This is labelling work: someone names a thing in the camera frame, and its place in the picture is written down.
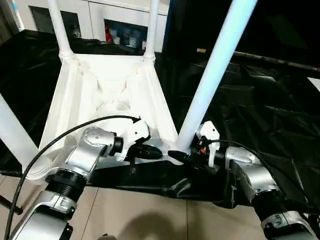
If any white plastic table top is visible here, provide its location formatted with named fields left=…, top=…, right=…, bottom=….
left=24, top=52, right=187, bottom=186

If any white bottle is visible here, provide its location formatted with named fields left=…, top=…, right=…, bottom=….
left=128, top=33, right=139, bottom=48

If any grey metal frame leg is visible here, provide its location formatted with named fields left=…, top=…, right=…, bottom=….
left=0, top=195, right=24, bottom=215

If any black work mat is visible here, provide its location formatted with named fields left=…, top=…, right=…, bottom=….
left=0, top=29, right=320, bottom=210

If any white plastic table leg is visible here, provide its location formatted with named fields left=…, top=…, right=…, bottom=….
left=0, top=92, right=43, bottom=163
left=175, top=0, right=259, bottom=153
left=47, top=0, right=77, bottom=62
left=143, top=0, right=161, bottom=62

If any white glass-door cabinet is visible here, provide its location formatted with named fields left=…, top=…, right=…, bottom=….
left=15, top=0, right=172, bottom=53

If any white flat board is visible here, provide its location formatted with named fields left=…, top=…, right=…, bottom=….
left=309, top=77, right=320, bottom=92

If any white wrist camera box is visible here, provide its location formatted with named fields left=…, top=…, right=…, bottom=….
left=114, top=119, right=151, bottom=163
left=196, top=121, right=221, bottom=169

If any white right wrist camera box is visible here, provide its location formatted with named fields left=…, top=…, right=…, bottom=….
left=196, top=121, right=221, bottom=169

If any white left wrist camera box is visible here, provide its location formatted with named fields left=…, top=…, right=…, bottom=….
left=114, top=119, right=151, bottom=163

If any dark grey curtain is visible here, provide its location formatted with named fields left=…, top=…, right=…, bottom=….
left=0, top=0, right=19, bottom=46

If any dark metal rod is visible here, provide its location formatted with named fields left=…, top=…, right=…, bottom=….
left=235, top=50, right=320, bottom=72

